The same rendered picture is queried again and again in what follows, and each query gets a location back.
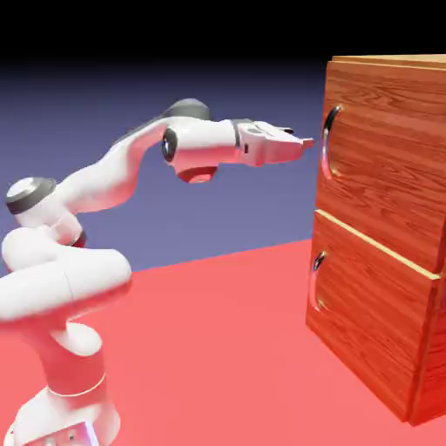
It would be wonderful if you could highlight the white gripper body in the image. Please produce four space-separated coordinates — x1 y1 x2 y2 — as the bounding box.
253 120 305 167

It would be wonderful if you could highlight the wooden cabinet door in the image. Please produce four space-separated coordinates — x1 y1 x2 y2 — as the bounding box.
305 209 441 423
314 60 446 274

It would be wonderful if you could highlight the reddish wooden cabinet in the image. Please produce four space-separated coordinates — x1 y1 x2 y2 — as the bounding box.
305 54 446 428

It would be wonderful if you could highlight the curved silver door handle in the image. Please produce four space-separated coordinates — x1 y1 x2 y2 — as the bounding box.
319 105 343 180
308 251 328 313

